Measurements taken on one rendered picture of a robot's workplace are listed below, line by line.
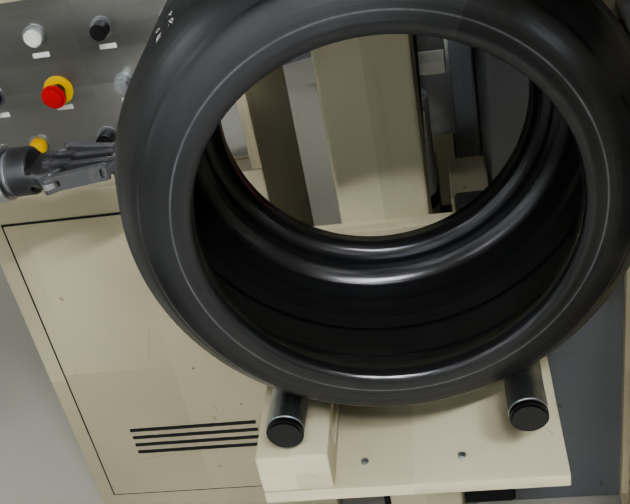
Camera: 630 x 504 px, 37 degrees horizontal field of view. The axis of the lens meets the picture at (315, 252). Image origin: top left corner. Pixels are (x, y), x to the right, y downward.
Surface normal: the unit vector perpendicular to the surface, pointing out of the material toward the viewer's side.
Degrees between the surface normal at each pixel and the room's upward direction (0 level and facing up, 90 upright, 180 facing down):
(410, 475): 0
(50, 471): 0
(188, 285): 90
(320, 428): 0
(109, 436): 90
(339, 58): 90
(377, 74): 90
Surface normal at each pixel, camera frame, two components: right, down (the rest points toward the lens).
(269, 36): -0.10, 0.39
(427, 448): -0.17, -0.82
